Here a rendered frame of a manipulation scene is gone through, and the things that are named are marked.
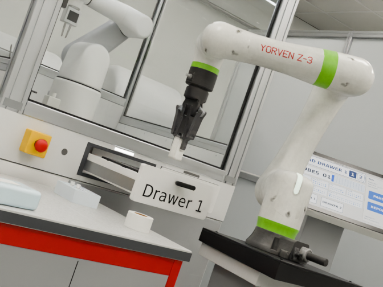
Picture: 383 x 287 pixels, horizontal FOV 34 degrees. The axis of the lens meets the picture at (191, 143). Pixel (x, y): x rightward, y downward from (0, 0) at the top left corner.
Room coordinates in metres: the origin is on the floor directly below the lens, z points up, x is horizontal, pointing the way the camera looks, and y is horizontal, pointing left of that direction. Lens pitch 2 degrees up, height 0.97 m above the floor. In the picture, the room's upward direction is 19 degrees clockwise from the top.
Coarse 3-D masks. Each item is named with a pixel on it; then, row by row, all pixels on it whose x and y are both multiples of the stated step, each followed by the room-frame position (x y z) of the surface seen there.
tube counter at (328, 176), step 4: (324, 172) 2.63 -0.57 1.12; (324, 176) 2.62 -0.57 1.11; (328, 176) 2.62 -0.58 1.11; (332, 176) 2.62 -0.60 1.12; (336, 176) 2.63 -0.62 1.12; (328, 180) 2.61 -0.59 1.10; (332, 180) 2.61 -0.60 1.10; (336, 180) 2.61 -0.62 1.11; (340, 180) 2.62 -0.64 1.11; (344, 180) 2.62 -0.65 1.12; (348, 180) 2.63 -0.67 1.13; (340, 184) 2.60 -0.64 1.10; (344, 184) 2.61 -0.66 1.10; (348, 184) 2.61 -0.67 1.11; (352, 184) 2.61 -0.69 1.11; (356, 184) 2.62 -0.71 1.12; (360, 184) 2.62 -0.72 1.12; (352, 188) 2.60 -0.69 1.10; (356, 188) 2.60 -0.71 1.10; (360, 188) 2.61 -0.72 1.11; (364, 188) 2.61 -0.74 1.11
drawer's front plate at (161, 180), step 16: (144, 176) 1.80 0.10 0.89; (160, 176) 1.84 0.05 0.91; (176, 176) 1.87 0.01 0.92; (160, 192) 1.85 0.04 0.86; (176, 192) 1.88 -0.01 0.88; (192, 192) 1.92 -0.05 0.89; (208, 192) 1.96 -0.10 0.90; (176, 208) 1.90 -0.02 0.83; (192, 208) 1.94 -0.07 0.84; (208, 208) 1.97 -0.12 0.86
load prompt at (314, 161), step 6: (312, 156) 2.67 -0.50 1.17; (312, 162) 2.65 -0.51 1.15; (318, 162) 2.66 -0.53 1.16; (324, 162) 2.66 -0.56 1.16; (330, 162) 2.67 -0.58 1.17; (324, 168) 2.64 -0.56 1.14; (330, 168) 2.65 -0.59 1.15; (336, 168) 2.66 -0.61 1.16; (342, 168) 2.66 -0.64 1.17; (342, 174) 2.64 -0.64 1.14; (348, 174) 2.65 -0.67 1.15; (354, 174) 2.65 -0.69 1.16; (360, 174) 2.66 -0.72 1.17; (360, 180) 2.64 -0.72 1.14
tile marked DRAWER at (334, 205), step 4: (324, 200) 2.53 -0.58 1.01; (328, 200) 2.54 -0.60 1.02; (332, 200) 2.54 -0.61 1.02; (320, 204) 2.52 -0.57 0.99; (324, 204) 2.52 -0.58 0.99; (328, 204) 2.52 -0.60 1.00; (332, 204) 2.53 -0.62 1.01; (336, 204) 2.53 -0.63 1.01; (340, 204) 2.54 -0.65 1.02; (332, 208) 2.51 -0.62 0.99; (336, 208) 2.52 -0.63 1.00; (340, 208) 2.52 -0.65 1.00
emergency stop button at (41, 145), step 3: (36, 141) 1.88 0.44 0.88; (39, 141) 1.88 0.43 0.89; (42, 141) 1.88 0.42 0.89; (45, 141) 1.89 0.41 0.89; (36, 144) 1.87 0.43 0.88; (39, 144) 1.88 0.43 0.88; (42, 144) 1.88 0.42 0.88; (45, 144) 1.89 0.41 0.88; (36, 147) 1.87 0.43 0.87; (39, 147) 1.88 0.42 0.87; (42, 147) 1.88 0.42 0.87; (45, 147) 1.89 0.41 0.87; (36, 150) 1.88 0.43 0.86; (39, 150) 1.88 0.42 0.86; (42, 150) 1.89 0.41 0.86; (45, 150) 1.90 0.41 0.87
